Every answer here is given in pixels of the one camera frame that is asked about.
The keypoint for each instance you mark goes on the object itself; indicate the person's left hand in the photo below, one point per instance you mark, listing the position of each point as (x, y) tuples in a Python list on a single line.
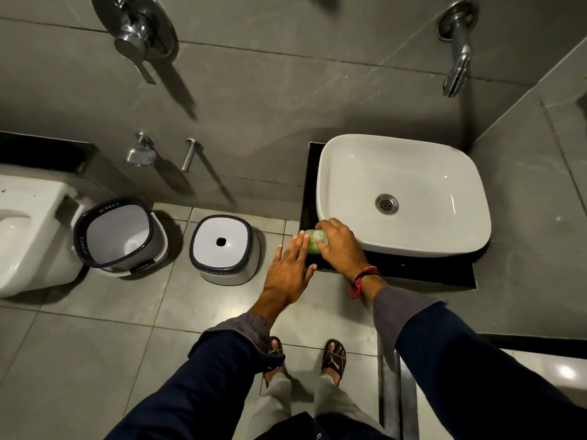
[(285, 277)]

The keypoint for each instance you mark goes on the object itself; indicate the person's left middle finger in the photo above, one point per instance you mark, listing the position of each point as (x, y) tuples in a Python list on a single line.
[(297, 247)]

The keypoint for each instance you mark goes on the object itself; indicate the white bucket with dark rim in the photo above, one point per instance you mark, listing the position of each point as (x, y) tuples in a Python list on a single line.
[(119, 235)]

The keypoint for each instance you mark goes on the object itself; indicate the green soap bar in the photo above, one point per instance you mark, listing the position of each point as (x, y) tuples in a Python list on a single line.
[(314, 240)]

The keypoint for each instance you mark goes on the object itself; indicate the person's right thumb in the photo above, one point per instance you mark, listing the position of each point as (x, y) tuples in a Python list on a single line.
[(323, 254)]

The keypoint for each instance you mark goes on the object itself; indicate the black stone counter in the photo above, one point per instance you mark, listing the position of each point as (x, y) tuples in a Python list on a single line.
[(412, 268)]

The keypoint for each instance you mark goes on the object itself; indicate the white ceramic sink basin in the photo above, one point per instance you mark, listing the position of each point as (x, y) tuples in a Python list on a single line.
[(412, 178)]

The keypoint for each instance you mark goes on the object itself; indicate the person's left forearm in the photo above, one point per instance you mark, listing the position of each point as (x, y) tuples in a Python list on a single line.
[(215, 375)]

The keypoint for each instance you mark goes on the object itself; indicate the chrome wall spout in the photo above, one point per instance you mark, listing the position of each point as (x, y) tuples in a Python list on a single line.
[(459, 45)]

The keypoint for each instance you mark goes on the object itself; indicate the person's left thumb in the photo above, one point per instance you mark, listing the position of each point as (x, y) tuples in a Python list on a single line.
[(310, 272)]

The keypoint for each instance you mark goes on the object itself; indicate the chrome wall tap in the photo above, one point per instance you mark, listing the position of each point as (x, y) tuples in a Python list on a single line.
[(141, 153)]

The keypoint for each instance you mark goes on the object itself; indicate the white stool with dark rim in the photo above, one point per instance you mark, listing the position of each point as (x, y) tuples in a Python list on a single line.
[(223, 247)]

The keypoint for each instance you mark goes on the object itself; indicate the person's right hand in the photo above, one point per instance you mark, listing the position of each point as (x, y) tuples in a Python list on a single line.
[(343, 251)]

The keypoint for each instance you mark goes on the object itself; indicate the black right sandal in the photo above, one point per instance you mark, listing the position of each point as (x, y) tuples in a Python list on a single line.
[(333, 361)]

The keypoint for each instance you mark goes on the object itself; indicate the black left sandal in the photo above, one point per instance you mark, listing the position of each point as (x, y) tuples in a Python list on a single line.
[(275, 357)]

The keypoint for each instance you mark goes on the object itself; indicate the white toilet bowl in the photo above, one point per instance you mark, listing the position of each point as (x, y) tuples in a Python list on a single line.
[(32, 233)]

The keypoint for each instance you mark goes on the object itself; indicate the chrome sink drain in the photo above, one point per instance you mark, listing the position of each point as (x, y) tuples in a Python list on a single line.
[(386, 204)]

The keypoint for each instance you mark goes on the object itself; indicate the metal floor door rail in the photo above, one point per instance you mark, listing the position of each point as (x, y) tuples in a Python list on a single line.
[(398, 398)]

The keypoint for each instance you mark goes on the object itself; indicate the chrome shower mixer valve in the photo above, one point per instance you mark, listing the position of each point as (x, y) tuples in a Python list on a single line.
[(137, 31)]

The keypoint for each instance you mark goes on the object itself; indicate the person's left little finger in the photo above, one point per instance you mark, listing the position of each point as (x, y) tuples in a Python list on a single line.
[(278, 257)]

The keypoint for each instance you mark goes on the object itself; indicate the beige trousers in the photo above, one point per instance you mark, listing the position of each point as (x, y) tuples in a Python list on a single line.
[(334, 403)]

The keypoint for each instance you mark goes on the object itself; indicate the person's right forearm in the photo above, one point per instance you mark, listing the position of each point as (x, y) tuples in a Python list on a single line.
[(458, 371)]

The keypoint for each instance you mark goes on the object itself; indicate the red thread wristband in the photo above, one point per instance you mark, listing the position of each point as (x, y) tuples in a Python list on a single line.
[(360, 281)]

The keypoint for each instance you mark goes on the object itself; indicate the chrome wall sprayer holder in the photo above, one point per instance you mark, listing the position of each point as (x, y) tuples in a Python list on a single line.
[(189, 155)]

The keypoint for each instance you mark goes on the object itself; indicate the black sandal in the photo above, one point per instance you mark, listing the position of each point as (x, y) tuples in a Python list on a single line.
[(275, 357), (333, 361)]

